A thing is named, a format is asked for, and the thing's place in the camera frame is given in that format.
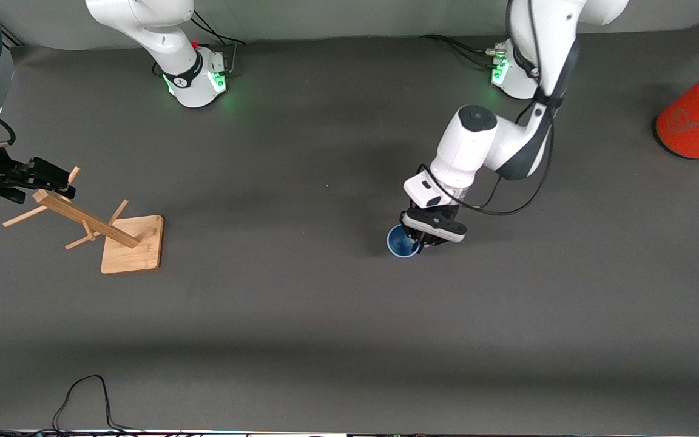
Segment light blue cup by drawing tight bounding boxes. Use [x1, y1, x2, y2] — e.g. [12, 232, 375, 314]
[386, 223, 424, 259]

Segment dark grey table cloth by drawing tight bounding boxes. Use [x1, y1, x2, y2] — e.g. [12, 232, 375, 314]
[0, 23, 699, 433]

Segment wooden mug tree rack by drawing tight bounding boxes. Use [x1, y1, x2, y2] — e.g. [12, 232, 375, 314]
[2, 166, 164, 275]

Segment orange cylinder with grey lid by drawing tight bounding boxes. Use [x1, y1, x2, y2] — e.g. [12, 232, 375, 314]
[655, 59, 699, 160]

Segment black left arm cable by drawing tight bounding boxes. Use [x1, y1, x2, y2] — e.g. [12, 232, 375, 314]
[416, 0, 576, 217]

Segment black left arm base cables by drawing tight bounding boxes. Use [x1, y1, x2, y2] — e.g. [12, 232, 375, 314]
[419, 33, 505, 69]

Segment black arm base cables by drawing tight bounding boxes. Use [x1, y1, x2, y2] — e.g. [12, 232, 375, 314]
[419, 33, 505, 69]
[191, 8, 248, 77]

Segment black right arm base cables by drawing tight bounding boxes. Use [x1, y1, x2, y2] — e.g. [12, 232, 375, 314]
[191, 8, 248, 77]

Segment black looped cable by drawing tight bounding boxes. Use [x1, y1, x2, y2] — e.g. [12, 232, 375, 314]
[52, 375, 144, 433]

